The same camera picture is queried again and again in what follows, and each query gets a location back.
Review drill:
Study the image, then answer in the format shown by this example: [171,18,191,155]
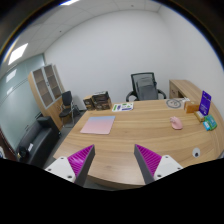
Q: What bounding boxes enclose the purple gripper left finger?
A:
[46,145,95,187]

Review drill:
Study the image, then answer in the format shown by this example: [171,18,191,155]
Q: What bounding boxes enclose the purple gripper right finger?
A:
[134,144,182,184]

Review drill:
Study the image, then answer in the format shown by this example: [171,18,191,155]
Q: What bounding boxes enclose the pink blue mouse pad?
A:
[81,116,115,135]

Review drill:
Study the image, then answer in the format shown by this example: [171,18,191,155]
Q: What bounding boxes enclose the pink computer mouse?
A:
[170,116,183,130]

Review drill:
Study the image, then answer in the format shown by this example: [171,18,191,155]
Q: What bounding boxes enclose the black leather sofa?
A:
[16,116,60,168]

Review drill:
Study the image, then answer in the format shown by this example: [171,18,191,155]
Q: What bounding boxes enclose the black visitor chair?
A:
[59,91,80,120]

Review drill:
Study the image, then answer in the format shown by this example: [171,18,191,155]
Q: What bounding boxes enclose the green white leaflet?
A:
[112,103,134,112]

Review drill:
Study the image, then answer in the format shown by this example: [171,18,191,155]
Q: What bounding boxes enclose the small beige box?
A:
[194,111,205,122]

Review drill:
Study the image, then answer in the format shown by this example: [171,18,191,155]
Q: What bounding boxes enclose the wooden tissue box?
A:
[184,101,199,113]

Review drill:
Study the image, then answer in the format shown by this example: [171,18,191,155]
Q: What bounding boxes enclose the stacked dark cardboard boxes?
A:
[83,91,112,110]

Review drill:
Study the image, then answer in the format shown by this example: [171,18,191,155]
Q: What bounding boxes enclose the green teal packet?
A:
[203,115,217,131]

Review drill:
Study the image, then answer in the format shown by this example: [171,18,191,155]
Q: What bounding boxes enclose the black mesh office chair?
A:
[126,72,167,102]

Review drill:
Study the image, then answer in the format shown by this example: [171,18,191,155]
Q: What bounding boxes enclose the wooden side desk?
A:
[169,80,202,101]

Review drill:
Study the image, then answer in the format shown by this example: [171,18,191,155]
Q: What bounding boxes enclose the purple standing sign card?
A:
[199,91,211,116]

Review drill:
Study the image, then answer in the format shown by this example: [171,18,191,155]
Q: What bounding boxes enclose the wooden glass-door cabinet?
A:
[28,64,63,130]

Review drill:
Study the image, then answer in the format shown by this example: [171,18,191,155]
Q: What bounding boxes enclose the white desk cable grommet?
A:
[192,147,201,158]

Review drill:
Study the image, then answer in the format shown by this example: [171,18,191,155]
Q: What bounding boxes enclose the coiled cable on desk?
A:
[165,98,183,109]

